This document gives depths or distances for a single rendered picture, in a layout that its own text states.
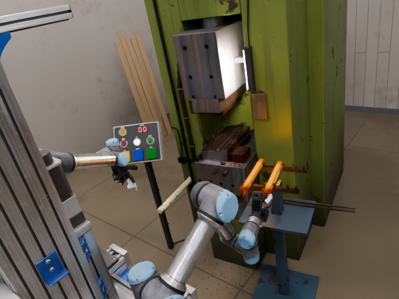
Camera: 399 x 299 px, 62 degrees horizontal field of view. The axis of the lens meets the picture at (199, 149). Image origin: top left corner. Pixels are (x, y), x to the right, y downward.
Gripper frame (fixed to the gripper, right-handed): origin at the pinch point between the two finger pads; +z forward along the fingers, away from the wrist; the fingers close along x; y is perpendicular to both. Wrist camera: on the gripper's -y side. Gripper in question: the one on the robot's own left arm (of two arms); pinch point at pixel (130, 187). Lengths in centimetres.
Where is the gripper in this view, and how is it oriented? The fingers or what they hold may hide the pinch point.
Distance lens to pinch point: 218.3
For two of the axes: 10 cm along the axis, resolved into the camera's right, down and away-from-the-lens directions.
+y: -6.2, 4.4, -6.5
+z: 1.7, 8.8, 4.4
